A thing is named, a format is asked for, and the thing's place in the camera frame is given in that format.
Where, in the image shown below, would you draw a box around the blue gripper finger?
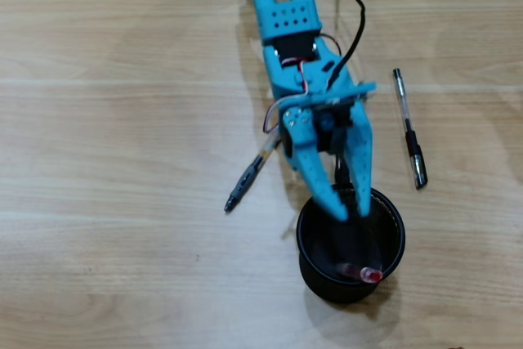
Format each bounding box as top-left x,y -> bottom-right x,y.
280,105 -> 351,222
346,104 -> 374,218

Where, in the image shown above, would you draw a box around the red white servo wires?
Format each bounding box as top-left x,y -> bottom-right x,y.
262,33 -> 343,136

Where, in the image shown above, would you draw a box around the red clear retractable pen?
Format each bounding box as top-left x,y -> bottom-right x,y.
337,262 -> 384,284

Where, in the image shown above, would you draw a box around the black camera cable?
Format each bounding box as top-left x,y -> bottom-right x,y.
326,0 -> 368,91

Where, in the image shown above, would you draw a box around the grey grip retractable pen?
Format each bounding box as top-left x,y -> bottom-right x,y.
223,134 -> 284,214

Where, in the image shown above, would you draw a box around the clear capped black-grip pen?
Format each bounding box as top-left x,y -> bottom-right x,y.
392,68 -> 429,191

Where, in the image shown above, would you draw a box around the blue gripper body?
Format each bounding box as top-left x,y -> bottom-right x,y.
310,101 -> 355,156

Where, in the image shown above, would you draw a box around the black mesh pen holder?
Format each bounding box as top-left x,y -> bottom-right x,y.
295,184 -> 406,305

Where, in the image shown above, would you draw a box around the black gel retractable pen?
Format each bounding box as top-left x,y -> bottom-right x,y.
333,151 -> 352,186

